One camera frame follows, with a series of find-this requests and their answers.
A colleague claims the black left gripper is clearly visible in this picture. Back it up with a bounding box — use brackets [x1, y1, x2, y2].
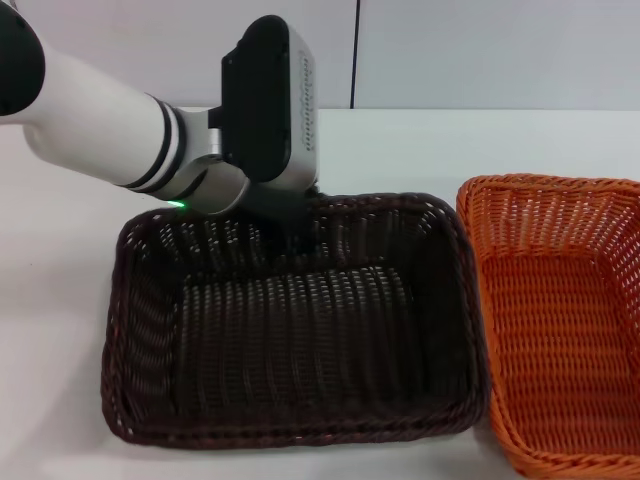
[238, 172, 327, 264]

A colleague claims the brown wicker basket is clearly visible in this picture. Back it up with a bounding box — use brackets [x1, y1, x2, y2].
[101, 191, 494, 451]

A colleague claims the orange wicker basket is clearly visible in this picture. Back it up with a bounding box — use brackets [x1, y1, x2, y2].
[455, 174, 640, 475]

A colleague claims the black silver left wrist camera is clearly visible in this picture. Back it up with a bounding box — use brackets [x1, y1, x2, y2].
[208, 14, 320, 195]

